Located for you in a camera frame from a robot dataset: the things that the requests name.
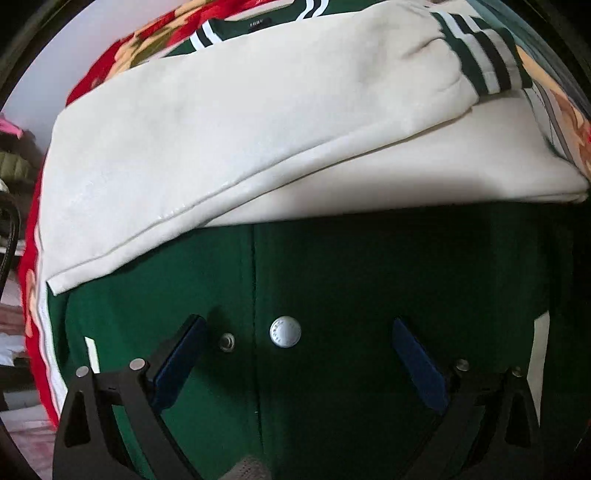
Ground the green and cream varsity jacket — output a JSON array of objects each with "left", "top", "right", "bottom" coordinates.
[{"left": 35, "top": 1, "right": 590, "bottom": 479}]

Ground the white checked bed sheet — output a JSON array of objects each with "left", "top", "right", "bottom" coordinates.
[{"left": 470, "top": 1, "right": 590, "bottom": 177}]

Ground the red floral blanket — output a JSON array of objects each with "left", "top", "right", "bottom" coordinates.
[{"left": 18, "top": 1, "right": 273, "bottom": 428}]

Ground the black cable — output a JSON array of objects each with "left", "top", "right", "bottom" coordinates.
[{"left": 0, "top": 191, "right": 22, "bottom": 301}]

